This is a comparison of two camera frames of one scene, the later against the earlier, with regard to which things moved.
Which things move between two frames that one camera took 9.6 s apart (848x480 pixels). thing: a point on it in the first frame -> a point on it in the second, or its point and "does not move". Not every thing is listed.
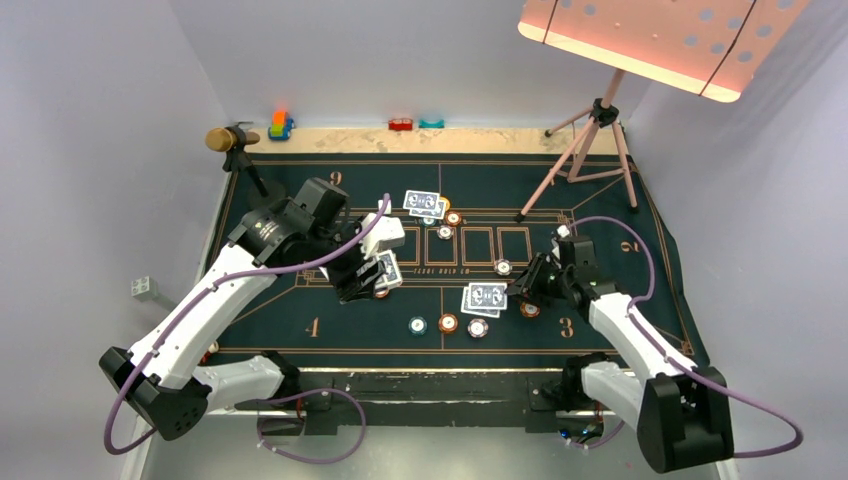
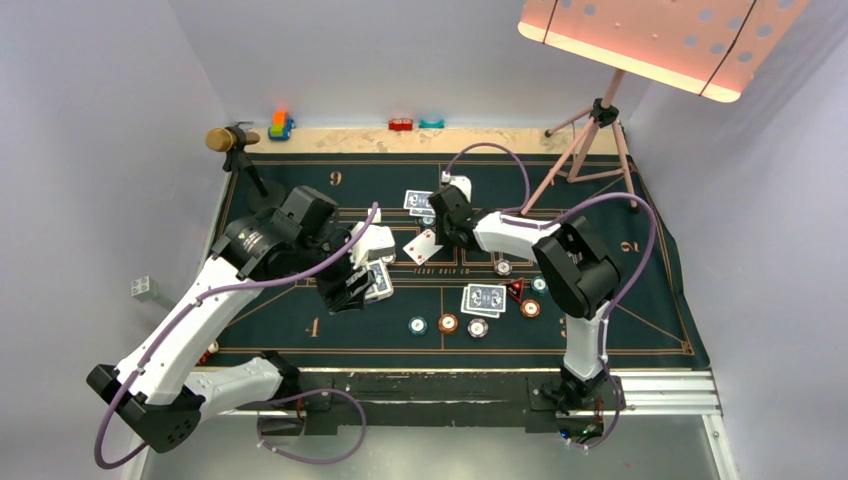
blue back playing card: x=439 y=213 does not move
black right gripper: x=528 y=281 -> x=444 y=236
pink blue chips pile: x=503 y=267 does not move
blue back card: x=488 y=295 does not move
